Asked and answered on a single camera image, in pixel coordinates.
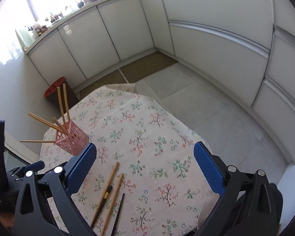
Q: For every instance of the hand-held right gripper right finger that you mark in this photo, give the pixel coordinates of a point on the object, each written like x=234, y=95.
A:
x=209, y=167

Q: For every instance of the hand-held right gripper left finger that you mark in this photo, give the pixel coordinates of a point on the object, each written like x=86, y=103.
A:
x=81, y=167

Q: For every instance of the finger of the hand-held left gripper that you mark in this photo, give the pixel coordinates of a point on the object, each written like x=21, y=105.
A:
x=36, y=166
x=14, y=179

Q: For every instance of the pink plastic basket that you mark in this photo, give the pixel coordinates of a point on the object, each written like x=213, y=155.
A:
x=75, y=140

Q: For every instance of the light wooden chopstick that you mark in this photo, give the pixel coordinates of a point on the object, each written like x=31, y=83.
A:
x=113, y=174
x=114, y=196

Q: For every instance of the bunch of wooden chopsticks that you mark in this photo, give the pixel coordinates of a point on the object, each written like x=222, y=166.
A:
x=66, y=103

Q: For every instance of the floral tablecloth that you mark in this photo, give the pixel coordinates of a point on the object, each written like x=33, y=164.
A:
x=142, y=132

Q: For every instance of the brown trash bin red bag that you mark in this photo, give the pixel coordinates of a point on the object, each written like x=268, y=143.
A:
x=56, y=95

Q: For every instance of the brown floor mat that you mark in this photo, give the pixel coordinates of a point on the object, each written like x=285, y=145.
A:
x=147, y=65
x=100, y=84

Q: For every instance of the white cutting board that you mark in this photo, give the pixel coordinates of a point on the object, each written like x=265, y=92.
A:
x=25, y=38

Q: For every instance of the white kitchen base cabinets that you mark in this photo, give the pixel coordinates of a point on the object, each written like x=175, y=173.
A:
x=211, y=29

